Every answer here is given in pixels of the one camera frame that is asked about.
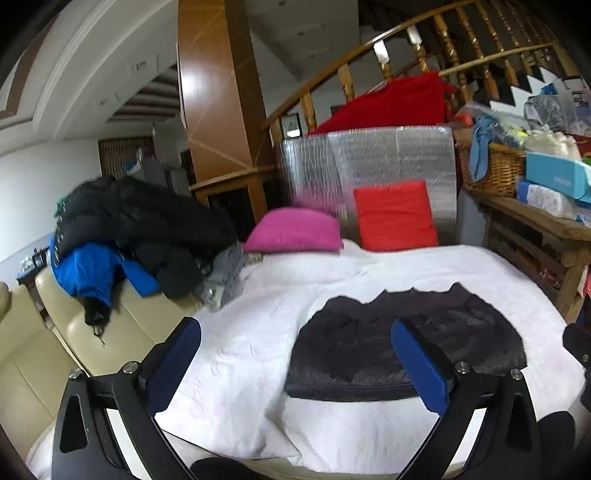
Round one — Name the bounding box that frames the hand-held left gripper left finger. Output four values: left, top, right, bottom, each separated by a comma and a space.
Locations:
51, 318, 202, 480

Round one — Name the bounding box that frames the blue jacket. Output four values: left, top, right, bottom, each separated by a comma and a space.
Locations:
50, 235, 162, 308

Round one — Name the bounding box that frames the brown wooden pillar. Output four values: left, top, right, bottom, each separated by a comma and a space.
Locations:
178, 0, 271, 185

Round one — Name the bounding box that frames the clear plastic storage box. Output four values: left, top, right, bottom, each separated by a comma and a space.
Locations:
566, 76, 591, 134

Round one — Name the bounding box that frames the wooden table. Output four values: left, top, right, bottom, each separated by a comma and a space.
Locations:
462, 185, 591, 324

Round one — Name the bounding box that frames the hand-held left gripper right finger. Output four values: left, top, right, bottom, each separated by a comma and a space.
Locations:
390, 318, 543, 480

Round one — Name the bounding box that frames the dark quilted puffer jacket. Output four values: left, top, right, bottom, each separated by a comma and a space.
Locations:
285, 282, 528, 401

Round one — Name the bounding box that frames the light blue cardboard box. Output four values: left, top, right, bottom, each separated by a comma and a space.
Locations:
525, 152, 591, 204

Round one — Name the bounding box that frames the grey garment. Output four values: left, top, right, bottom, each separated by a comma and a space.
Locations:
196, 244, 250, 310

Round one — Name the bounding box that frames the silver foil insulation board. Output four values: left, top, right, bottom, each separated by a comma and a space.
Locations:
277, 126, 458, 245

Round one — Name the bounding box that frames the wooden stair railing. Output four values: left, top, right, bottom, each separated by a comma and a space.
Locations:
263, 0, 583, 144

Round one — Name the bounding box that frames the wooden cabinet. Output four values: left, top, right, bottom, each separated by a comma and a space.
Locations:
189, 166, 278, 232

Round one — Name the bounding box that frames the clear plastic bag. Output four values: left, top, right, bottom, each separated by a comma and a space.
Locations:
524, 95, 568, 134

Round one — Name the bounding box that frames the beige leather sofa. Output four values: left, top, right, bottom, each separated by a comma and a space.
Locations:
0, 265, 204, 462

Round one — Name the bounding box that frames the white textured blanket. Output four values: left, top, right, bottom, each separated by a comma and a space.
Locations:
25, 240, 583, 480

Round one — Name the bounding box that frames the wicker basket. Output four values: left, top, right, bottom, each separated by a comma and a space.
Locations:
455, 142, 527, 195

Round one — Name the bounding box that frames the pink cushion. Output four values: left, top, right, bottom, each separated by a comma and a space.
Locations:
243, 207, 345, 254

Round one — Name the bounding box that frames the wooden lattice door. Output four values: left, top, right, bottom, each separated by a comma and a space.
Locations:
98, 136, 155, 181

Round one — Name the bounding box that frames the red cushion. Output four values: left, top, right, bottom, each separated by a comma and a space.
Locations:
353, 181, 439, 252

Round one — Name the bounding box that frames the black coat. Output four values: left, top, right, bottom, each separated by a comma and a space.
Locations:
54, 176, 238, 298

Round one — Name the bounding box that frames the red cloth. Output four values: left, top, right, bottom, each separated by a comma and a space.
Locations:
308, 71, 458, 136

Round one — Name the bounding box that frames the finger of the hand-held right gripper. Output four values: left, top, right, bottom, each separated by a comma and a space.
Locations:
562, 323, 591, 365

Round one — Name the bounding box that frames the blue cloth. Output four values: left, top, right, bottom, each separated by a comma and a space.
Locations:
468, 115, 502, 182

